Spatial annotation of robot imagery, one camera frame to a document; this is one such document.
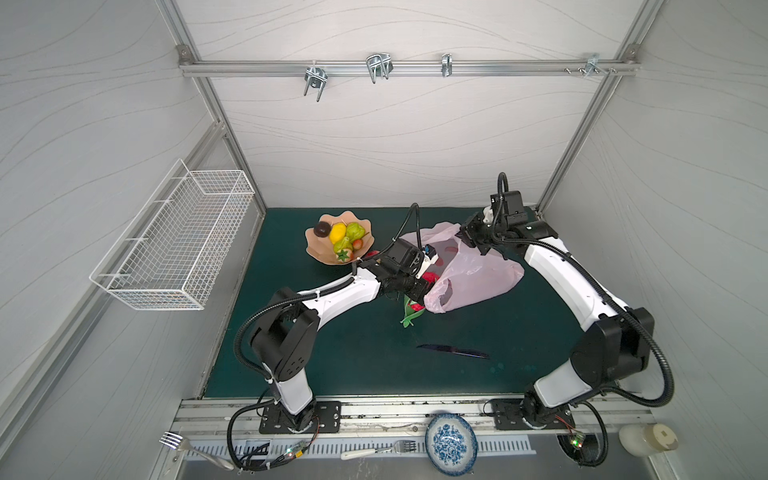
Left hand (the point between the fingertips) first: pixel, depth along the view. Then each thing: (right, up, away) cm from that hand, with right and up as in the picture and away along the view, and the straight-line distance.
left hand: (431, 281), depth 86 cm
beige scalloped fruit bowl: (-37, +8, +21) cm, 43 cm away
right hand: (+7, +17, -3) cm, 19 cm away
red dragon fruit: (-6, -7, -4) cm, 10 cm away
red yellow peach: (-24, +10, +19) cm, 32 cm away
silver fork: (-62, -35, -17) cm, 73 cm away
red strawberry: (-27, +7, +10) cm, 29 cm away
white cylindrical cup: (+45, -32, -21) cm, 59 cm away
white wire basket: (-63, +9, -17) cm, 66 cm away
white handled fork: (-9, -37, -15) cm, 41 cm away
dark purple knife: (+7, -20, 0) cm, 21 cm away
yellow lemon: (-32, +15, +21) cm, 41 cm away
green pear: (-25, +15, +19) cm, 35 cm away
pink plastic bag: (+8, +3, -6) cm, 11 cm away
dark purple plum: (-37, +16, +21) cm, 46 cm away
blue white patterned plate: (+2, -36, -16) cm, 40 cm away
